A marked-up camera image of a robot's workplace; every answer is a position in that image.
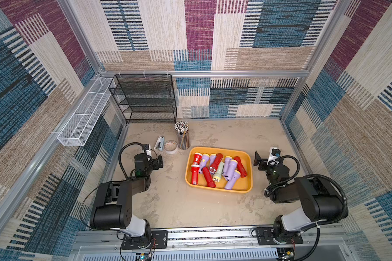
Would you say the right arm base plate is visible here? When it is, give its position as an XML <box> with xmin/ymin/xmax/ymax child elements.
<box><xmin>251</xmin><ymin>226</ymin><xmax>303</xmax><ymax>245</ymax></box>

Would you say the red flashlight white flower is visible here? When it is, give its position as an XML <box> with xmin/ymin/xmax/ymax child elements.
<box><xmin>193</xmin><ymin>152</ymin><xmax>202</xmax><ymax>165</ymax></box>

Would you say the aluminium front rail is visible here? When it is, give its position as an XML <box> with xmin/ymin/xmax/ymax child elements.
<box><xmin>71</xmin><ymin>224</ymin><xmax>352</xmax><ymax>254</ymax></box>

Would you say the white wire mesh basket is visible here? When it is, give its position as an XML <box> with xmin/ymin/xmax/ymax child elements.
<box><xmin>57</xmin><ymin>78</ymin><xmax>112</xmax><ymax>147</ymax></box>

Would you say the yellow plastic storage tray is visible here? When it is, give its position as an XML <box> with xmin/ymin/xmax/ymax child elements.
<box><xmin>185</xmin><ymin>146</ymin><xmax>253</xmax><ymax>194</ymax></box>

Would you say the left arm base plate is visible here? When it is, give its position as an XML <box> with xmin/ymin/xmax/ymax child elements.
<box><xmin>121</xmin><ymin>230</ymin><xmax>168</xmax><ymax>250</ymax></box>

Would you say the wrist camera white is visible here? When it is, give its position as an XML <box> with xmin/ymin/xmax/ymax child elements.
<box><xmin>267</xmin><ymin>147</ymin><xmax>281</xmax><ymax>166</ymax></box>
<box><xmin>142</xmin><ymin>144</ymin><xmax>152</xmax><ymax>157</ymax></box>

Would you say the grey white stapler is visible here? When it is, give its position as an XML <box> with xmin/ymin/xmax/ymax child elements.
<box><xmin>154</xmin><ymin>136</ymin><xmax>164</xmax><ymax>151</ymax></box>

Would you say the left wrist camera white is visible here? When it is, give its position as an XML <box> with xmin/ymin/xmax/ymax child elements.
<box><xmin>142</xmin><ymin>144</ymin><xmax>152</xmax><ymax>157</ymax></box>

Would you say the green flashlight yellow head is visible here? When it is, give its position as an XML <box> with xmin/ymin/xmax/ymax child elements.
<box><xmin>212</xmin><ymin>162</ymin><xmax>224</xmax><ymax>183</ymax></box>

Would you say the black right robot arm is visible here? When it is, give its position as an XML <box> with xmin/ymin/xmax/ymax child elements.
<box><xmin>250</xmin><ymin>147</ymin><xmax>348</xmax><ymax>261</ymax></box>

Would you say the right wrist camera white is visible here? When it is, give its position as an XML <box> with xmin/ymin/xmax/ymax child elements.
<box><xmin>267</xmin><ymin>147</ymin><xmax>281</xmax><ymax>166</ymax></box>

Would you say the mesh cup of pencils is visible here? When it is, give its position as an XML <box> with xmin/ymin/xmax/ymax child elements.
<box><xmin>174</xmin><ymin>121</ymin><xmax>189</xmax><ymax>150</ymax></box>

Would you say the black wire mesh shelf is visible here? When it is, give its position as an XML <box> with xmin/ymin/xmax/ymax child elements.
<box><xmin>109</xmin><ymin>74</ymin><xmax>177</xmax><ymax>124</ymax></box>

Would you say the beige tape roll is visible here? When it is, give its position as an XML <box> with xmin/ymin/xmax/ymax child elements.
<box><xmin>163</xmin><ymin>140</ymin><xmax>179</xmax><ymax>154</ymax></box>

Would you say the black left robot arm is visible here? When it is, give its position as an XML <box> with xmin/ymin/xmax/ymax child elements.
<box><xmin>79</xmin><ymin>142</ymin><xmax>163</xmax><ymax>250</ymax></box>

